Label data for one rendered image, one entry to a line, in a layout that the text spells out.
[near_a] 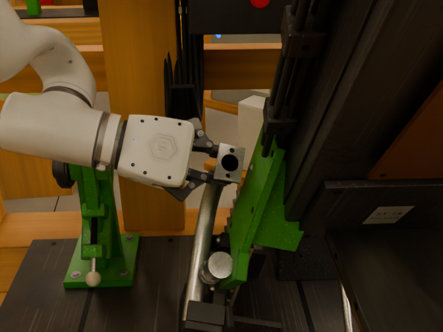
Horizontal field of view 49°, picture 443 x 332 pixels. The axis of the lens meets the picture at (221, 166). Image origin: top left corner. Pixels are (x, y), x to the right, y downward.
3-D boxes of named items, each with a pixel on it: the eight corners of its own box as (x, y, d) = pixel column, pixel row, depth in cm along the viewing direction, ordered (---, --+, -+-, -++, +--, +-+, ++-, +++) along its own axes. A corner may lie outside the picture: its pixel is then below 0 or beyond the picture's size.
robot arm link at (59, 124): (104, 130, 77) (90, 178, 71) (18, 112, 74) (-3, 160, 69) (107, 95, 70) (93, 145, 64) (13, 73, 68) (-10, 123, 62)
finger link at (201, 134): (194, 147, 72) (238, 156, 73) (198, 127, 72) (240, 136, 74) (191, 153, 75) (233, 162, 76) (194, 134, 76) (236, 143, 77)
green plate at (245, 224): (286, 283, 72) (338, 162, 62) (232, 274, 70) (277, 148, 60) (275, 236, 82) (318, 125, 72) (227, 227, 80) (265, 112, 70)
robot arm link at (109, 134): (90, 162, 65) (113, 166, 65) (105, 102, 68) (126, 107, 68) (92, 176, 73) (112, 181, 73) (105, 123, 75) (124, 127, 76)
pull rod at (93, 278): (100, 290, 87) (96, 264, 84) (84, 290, 87) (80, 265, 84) (105, 269, 92) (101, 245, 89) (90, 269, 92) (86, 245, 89)
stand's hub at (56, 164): (70, 195, 86) (63, 159, 83) (52, 196, 86) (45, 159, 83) (78, 175, 93) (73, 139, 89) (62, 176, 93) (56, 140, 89)
